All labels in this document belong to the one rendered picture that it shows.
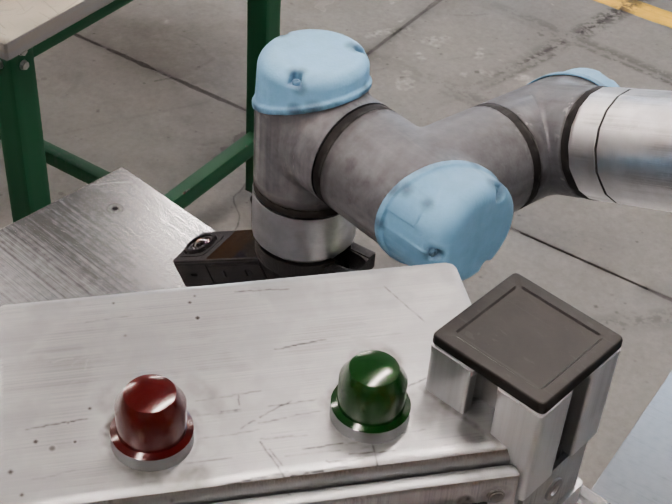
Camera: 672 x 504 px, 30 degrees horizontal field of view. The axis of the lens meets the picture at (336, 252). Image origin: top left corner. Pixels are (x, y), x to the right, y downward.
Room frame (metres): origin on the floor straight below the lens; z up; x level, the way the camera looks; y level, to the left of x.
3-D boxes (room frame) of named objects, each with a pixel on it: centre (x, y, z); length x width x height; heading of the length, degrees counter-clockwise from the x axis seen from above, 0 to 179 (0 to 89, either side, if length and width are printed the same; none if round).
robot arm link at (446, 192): (0.64, -0.06, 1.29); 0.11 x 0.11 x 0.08; 44
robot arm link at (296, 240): (0.70, 0.02, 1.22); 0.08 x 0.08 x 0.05
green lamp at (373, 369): (0.28, -0.01, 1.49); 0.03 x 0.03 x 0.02
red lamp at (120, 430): (0.26, 0.05, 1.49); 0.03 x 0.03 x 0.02
